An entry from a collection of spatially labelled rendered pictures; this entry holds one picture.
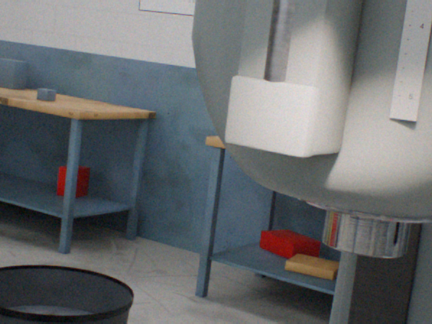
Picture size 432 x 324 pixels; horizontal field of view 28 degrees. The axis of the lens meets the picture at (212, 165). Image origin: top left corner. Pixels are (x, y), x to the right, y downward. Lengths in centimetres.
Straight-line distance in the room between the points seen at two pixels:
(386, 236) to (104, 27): 567
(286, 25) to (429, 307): 56
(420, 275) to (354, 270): 7
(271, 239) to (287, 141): 459
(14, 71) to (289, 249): 246
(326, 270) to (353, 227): 408
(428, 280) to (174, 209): 490
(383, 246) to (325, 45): 15
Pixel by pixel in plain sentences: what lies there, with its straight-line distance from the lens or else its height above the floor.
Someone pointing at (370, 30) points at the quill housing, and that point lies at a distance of 39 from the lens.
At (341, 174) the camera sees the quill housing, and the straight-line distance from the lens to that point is 40.
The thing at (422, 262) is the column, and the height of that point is 119.
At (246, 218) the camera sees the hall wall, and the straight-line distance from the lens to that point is 544.
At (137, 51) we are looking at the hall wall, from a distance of 591.
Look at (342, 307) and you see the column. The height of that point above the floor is 112.
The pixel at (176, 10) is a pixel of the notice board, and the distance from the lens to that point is 574.
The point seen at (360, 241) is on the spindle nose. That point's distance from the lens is 47.
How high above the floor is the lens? 138
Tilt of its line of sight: 8 degrees down
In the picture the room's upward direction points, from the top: 7 degrees clockwise
